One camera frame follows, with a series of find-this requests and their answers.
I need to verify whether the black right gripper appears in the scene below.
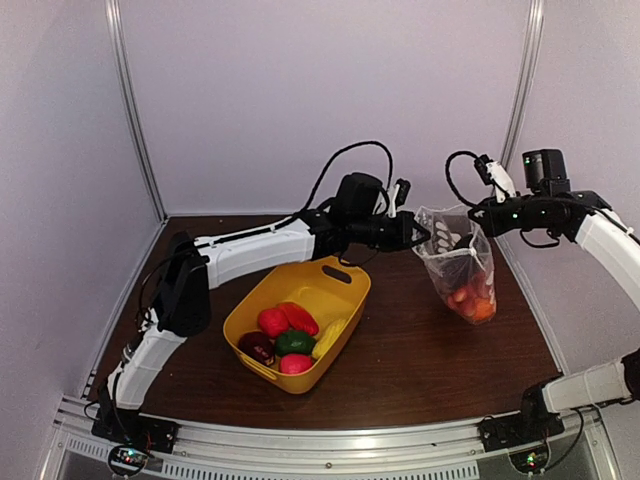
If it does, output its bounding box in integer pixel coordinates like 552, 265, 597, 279
469, 193, 548, 237

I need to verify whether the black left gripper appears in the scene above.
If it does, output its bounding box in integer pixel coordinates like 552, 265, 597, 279
350, 211, 432, 253

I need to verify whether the right aluminium corner post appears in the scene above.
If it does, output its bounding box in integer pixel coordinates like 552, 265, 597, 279
500, 0, 546, 170

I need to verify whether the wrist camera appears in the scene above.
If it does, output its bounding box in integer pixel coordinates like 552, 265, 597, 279
474, 155, 517, 203
387, 179, 411, 218

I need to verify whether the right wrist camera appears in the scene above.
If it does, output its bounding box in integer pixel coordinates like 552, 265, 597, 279
474, 155, 517, 203

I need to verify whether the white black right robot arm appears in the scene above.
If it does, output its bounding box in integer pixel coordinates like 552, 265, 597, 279
456, 149, 639, 442

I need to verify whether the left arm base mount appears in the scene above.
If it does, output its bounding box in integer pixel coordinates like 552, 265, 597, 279
91, 408, 179, 454

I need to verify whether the left aluminium corner post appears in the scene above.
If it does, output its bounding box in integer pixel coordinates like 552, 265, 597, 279
104, 0, 168, 222

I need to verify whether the yellow toy corn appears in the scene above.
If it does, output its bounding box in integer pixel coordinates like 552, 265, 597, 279
311, 319, 347, 360

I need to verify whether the pink red toy fruit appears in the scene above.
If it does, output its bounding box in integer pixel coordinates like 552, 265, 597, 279
279, 353, 314, 375

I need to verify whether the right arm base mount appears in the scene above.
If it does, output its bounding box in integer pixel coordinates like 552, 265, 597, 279
477, 413, 565, 452

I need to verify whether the orange toy fruit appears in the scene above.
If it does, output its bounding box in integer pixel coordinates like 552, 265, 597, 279
471, 298, 496, 324

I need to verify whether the yellow plastic basket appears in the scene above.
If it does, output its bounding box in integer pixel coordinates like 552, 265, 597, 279
223, 257, 371, 394

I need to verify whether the dark red toy onion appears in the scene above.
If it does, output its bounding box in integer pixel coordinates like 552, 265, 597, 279
238, 331, 276, 367

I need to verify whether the clear polka dot zip bag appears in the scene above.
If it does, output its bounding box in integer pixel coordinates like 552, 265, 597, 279
414, 205, 497, 325

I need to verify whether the purple toy eggplant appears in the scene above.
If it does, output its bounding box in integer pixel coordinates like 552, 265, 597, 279
434, 249, 475, 296

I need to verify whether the aluminium corner post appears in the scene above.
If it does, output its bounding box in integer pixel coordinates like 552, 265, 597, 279
104, 0, 168, 222
500, 0, 546, 170

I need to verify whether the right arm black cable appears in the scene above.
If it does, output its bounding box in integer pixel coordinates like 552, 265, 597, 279
444, 151, 484, 209

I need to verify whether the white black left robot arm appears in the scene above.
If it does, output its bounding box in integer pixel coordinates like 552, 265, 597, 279
96, 173, 430, 444

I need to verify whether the green toy pepper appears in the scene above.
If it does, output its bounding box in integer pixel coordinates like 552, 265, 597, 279
274, 330, 316, 357

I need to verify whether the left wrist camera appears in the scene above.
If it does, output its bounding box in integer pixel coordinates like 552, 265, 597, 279
387, 179, 411, 218

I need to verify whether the front aluminium rail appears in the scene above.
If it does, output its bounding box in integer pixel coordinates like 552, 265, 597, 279
37, 394, 621, 480

